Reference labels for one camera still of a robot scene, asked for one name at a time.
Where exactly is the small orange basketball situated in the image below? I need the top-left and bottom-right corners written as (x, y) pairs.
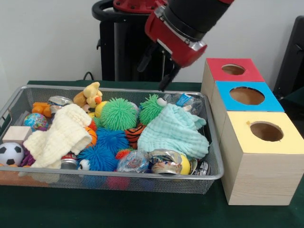
top-left (85, 126), bottom-right (98, 148)

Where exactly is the mint green muslin cloth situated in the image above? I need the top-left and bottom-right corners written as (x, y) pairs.
top-left (138, 104), bottom-right (209, 160)

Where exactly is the yellow plush animal toy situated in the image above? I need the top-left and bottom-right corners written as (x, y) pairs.
top-left (73, 82), bottom-right (104, 117)

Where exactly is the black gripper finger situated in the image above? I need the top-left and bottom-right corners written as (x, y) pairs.
top-left (158, 63), bottom-right (181, 92)
top-left (138, 43), bottom-right (158, 73)

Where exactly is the orange tiger striped ball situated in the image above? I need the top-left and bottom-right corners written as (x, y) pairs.
top-left (124, 123), bottom-right (147, 150)

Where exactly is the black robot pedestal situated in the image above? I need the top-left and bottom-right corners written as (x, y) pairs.
top-left (92, 0), bottom-right (177, 82)

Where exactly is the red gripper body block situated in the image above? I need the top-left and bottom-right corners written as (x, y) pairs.
top-left (145, 5), bottom-right (208, 68)

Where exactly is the dark green table cloth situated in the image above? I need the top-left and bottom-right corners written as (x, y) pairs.
top-left (0, 80), bottom-right (304, 228)

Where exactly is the blue furry monster toy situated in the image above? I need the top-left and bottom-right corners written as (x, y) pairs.
top-left (76, 145), bottom-right (120, 172)

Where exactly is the wooden box with three holes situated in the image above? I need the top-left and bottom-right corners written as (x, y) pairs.
top-left (201, 58), bottom-right (304, 206)

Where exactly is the green spiky rubber ball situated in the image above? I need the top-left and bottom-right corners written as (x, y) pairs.
top-left (100, 98), bottom-right (139, 132)

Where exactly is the green furry monster toy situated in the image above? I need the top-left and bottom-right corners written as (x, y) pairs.
top-left (139, 95), bottom-right (168, 126)

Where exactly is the small black white soccer ball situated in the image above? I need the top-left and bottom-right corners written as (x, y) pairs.
top-left (0, 142), bottom-right (25, 166)

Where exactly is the clear mesh bin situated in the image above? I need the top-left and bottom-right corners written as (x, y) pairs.
top-left (0, 85), bottom-right (225, 195)

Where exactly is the black upright panel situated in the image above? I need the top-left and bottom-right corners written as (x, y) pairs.
top-left (273, 16), bottom-right (304, 110)

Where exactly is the cream muslin cloth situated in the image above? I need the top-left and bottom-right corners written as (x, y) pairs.
top-left (23, 104), bottom-right (93, 169)

